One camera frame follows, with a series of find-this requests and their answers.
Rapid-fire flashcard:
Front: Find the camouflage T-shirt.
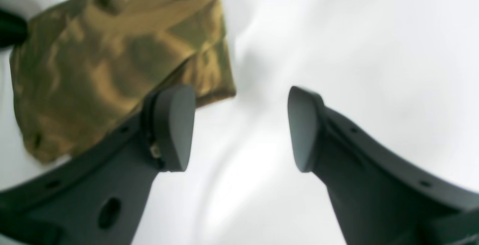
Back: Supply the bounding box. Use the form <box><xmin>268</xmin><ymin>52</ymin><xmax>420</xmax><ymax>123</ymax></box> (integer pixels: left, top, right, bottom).
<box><xmin>10</xmin><ymin>0</ymin><xmax>236</xmax><ymax>164</ymax></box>

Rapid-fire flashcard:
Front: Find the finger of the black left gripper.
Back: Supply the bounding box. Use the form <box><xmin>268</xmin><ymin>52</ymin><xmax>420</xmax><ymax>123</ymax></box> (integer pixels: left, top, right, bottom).
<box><xmin>0</xmin><ymin>9</ymin><xmax>28</xmax><ymax>49</ymax></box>

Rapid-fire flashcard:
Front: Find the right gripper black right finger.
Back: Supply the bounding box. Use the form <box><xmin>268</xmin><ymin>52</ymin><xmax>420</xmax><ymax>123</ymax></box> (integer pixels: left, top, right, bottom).
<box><xmin>287</xmin><ymin>86</ymin><xmax>479</xmax><ymax>245</ymax></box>

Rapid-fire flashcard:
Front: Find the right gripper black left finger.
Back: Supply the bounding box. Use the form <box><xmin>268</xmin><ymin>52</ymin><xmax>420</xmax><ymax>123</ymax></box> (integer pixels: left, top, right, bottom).
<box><xmin>0</xmin><ymin>85</ymin><xmax>196</xmax><ymax>245</ymax></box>

